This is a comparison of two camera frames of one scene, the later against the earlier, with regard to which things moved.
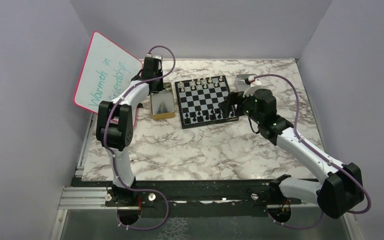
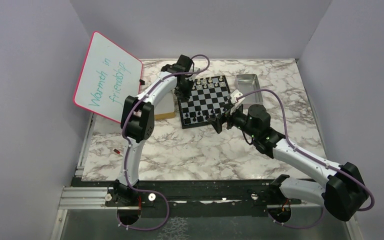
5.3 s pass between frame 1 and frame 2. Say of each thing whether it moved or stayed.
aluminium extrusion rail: stayed
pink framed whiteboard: stayed
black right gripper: moved
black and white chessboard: stayed
